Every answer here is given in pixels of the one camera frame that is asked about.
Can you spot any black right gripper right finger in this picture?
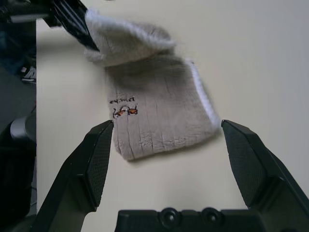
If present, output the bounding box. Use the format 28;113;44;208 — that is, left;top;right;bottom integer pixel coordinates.
221;119;309;218

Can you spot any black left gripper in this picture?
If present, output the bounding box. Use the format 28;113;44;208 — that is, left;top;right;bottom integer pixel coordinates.
0;0;100;51

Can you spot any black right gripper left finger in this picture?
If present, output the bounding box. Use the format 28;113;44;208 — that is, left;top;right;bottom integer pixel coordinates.
31;120;114;232

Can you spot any beige towel with white trim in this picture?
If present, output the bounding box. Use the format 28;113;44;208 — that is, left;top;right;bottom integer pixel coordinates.
83;8;221;162

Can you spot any black white sneaker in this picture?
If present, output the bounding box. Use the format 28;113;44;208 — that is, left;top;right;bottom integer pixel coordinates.
21;66;37;84

